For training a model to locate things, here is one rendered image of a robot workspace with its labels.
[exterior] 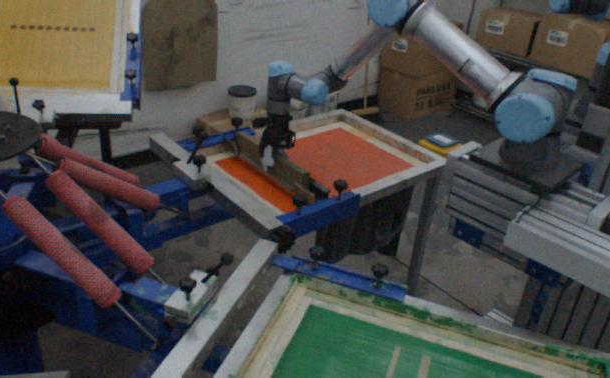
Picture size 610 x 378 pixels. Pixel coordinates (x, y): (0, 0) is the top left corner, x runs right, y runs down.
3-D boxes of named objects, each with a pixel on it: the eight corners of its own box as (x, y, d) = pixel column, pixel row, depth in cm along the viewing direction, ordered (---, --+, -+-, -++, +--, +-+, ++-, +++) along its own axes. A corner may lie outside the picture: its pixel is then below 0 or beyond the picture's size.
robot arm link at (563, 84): (569, 123, 145) (585, 71, 139) (555, 138, 135) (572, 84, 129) (522, 110, 151) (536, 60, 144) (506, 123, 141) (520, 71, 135)
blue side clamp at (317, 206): (347, 206, 181) (350, 187, 178) (358, 212, 178) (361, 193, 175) (273, 235, 163) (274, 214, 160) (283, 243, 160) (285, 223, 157)
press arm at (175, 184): (196, 186, 174) (195, 172, 172) (206, 195, 170) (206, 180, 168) (143, 202, 164) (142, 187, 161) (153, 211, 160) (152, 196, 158)
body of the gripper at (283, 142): (276, 154, 177) (278, 119, 171) (260, 144, 182) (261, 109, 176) (295, 149, 181) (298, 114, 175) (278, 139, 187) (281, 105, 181)
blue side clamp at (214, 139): (247, 142, 217) (248, 125, 214) (255, 147, 214) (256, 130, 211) (177, 160, 199) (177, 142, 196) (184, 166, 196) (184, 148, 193)
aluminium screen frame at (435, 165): (341, 116, 245) (342, 108, 243) (449, 170, 207) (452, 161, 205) (178, 159, 198) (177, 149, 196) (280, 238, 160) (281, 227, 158)
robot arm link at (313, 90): (337, 76, 168) (307, 67, 173) (315, 85, 159) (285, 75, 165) (334, 101, 171) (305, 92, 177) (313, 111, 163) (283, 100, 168)
